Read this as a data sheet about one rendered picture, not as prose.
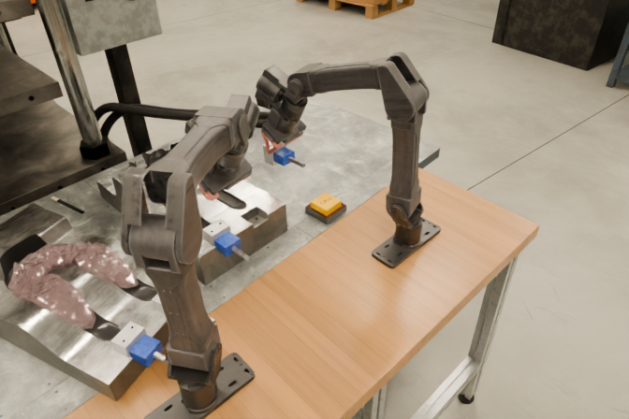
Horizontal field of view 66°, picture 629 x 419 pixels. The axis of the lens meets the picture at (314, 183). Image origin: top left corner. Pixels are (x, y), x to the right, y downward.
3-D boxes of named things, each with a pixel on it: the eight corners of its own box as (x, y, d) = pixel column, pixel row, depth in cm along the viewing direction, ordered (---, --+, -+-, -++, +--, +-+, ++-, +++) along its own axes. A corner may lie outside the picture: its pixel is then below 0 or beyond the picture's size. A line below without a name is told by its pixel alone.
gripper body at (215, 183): (192, 173, 97) (197, 155, 91) (232, 149, 102) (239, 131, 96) (212, 197, 96) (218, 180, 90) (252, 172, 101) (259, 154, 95)
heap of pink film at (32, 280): (146, 276, 105) (138, 250, 101) (81, 338, 93) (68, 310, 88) (63, 241, 115) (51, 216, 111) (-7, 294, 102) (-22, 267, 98)
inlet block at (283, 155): (311, 170, 129) (310, 152, 126) (298, 178, 126) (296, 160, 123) (277, 154, 137) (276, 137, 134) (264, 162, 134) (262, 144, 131)
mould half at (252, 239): (287, 230, 126) (285, 188, 118) (205, 285, 111) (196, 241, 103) (179, 161, 154) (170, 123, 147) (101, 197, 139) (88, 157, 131)
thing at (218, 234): (259, 262, 108) (257, 244, 104) (241, 275, 105) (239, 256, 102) (223, 236, 115) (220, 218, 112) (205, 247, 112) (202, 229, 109)
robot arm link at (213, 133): (202, 97, 86) (105, 191, 61) (251, 102, 84) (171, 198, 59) (211, 158, 92) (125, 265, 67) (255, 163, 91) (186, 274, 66)
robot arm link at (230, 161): (219, 136, 95) (226, 117, 89) (247, 146, 96) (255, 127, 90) (209, 165, 92) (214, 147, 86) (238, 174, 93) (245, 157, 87)
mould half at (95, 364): (203, 301, 107) (196, 266, 101) (116, 402, 88) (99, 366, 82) (47, 237, 126) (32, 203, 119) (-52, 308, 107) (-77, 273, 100)
